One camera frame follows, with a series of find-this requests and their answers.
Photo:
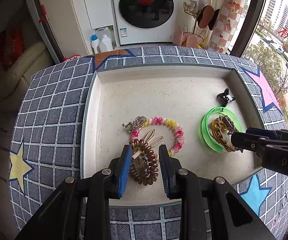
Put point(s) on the small silver heart clip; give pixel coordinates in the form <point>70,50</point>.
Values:
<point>140,162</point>

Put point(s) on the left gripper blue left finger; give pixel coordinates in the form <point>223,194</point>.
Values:
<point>59,217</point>

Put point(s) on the beige sofa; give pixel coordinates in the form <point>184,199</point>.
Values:
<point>15,81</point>

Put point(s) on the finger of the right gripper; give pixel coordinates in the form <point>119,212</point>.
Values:
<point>252,143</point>
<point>281,134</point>

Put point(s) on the blue checkered star tablecloth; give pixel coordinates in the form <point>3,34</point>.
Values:
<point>46,144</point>

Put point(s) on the green translucent bangle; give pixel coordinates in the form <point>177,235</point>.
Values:
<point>214,132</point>

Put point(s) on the white plastic bottle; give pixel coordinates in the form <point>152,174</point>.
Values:
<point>105,44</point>

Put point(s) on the metal slipper rack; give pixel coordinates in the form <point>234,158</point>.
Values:
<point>204,15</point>

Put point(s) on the red handled mop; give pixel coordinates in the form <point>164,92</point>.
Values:
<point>45,33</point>

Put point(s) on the green shallow tray box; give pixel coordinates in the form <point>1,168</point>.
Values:
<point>174,98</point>

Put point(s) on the pink checkered box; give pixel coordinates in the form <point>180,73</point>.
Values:
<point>226,24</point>

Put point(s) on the blue cap detergent bottle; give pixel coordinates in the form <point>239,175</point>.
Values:
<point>95,42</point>

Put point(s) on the black claw hair clip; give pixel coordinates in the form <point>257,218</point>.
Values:
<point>225,98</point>

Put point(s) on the lower white washing machine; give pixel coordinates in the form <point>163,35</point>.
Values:
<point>145,21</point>

